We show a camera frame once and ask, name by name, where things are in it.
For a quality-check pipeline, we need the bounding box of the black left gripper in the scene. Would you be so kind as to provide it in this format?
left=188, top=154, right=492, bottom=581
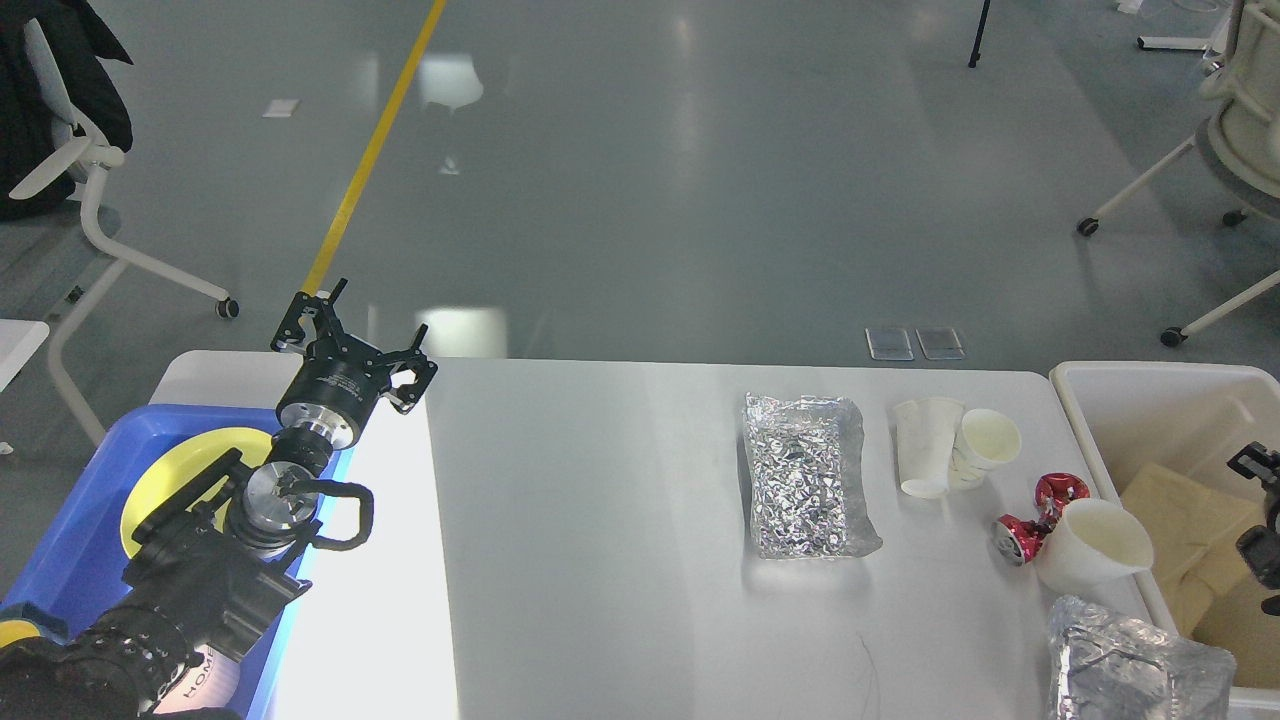
left=270, top=278, right=438, bottom=448

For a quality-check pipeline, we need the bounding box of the white office chair left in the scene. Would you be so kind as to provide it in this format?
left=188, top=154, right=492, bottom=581
left=9, top=19, right=241, bottom=447

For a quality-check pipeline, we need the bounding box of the white chair leg with caster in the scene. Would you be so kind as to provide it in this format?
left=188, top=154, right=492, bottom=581
left=1158, top=270, right=1280, bottom=348

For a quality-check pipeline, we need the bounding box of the clear plastic bag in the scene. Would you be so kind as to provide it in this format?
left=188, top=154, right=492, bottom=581
left=1044, top=594, right=1236, bottom=719

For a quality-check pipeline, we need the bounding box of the black tripod leg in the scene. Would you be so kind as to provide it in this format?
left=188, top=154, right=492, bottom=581
left=966, top=0, right=993, bottom=69

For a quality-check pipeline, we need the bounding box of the pink mug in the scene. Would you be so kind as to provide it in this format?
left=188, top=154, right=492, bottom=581
left=152, top=644, right=241, bottom=715

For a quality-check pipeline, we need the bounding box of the beige plastic bin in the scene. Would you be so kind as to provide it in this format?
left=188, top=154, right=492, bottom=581
left=1050, top=361, right=1279, bottom=719

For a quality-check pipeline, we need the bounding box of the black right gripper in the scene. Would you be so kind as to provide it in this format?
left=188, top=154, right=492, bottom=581
left=1228, top=442, right=1279, bottom=616

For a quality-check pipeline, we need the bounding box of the brown paper bag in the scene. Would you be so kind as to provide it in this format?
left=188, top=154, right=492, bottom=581
left=1121, top=462, right=1277, bottom=665

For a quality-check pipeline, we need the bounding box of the black jacket on chair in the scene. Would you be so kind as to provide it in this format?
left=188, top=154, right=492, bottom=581
left=0, top=0, right=134, bottom=223

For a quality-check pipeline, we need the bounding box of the white paper cup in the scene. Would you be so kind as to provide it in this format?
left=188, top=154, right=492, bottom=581
left=1033, top=498, right=1155, bottom=594
left=948, top=407, right=1021, bottom=489
left=890, top=396, right=965, bottom=500

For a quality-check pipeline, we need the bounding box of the white side table corner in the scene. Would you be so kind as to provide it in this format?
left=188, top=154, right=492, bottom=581
left=0, top=318, right=50, bottom=391

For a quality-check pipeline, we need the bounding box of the blue plastic tray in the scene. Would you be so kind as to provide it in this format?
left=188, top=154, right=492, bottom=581
left=15, top=404, right=296, bottom=719

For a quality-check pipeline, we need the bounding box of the crushed red can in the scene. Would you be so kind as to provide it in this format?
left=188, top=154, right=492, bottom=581
left=989, top=471, right=1092, bottom=568

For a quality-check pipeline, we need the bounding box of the blue mug yellow inside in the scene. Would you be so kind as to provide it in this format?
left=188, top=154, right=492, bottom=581
left=1, top=602, right=68, bottom=647

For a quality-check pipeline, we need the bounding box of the yellow plate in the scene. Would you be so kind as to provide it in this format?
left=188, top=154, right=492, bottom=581
left=119, top=427, right=271, bottom=559

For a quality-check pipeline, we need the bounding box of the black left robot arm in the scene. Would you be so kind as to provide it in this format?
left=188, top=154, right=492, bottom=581
left=3, top=281, right=438, bottom=719

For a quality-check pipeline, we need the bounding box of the floor socket plate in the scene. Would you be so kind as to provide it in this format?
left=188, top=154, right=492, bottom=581
left=865, top=327, right=915, bottom=363
left=915, top=327, right=966, bottom=361

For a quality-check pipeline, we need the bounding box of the silver foil bag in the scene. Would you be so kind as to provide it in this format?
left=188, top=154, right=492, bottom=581
left=742, top=395, right=884, bottom=561

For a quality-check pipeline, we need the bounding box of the floor socket plate right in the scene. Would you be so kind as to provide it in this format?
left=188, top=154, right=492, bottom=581
left=915, top=327, right=966, bottom=361

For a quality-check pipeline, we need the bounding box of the floor socket plate left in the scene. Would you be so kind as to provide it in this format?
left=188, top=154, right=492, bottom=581
left=865, top=327, right=915, bottom=363

